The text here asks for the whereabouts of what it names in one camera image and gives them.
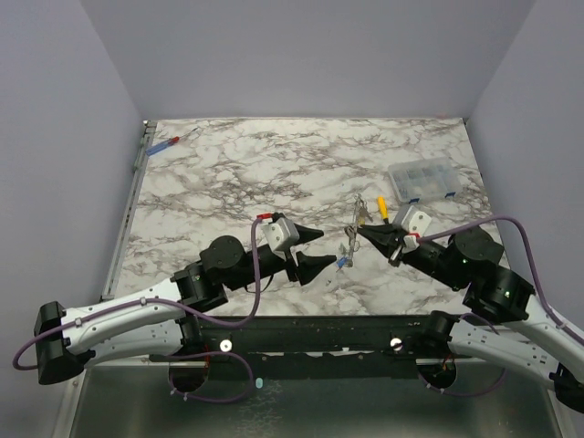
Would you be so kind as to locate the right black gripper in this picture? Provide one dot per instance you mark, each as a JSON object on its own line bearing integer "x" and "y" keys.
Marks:
{"x": 397, "y": 248}

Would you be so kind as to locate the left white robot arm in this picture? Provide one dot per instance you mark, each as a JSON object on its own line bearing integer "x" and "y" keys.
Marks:
{"x": 161, "y": 319}

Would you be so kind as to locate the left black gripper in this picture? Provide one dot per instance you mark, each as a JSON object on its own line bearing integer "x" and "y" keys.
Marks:
{"x": 307, "y": 265}

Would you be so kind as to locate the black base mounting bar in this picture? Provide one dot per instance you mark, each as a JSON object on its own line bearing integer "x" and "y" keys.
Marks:
{"x": 314, "y": 348}

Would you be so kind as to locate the clear plastic screw box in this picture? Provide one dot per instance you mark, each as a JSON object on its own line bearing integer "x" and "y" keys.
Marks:
{"x": 424, "y": 180}

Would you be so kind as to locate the large grey metal keyring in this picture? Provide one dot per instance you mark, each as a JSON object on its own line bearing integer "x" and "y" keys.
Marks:
{"x": 359, "y": 209}

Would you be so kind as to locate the blue red screwdriver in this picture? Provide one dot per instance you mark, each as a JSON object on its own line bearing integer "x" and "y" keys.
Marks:
{"x": 163, "y": 145}

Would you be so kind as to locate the yellow handled screwdriver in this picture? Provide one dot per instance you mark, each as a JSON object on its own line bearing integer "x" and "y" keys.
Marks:
{"x": 383, "y": 209}

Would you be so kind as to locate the left aluminium rail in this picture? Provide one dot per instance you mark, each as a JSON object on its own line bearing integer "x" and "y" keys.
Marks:
{"x": 137, "y": 173}

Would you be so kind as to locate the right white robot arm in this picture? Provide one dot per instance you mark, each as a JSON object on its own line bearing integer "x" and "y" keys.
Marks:
{"x": 520, "y": 331}

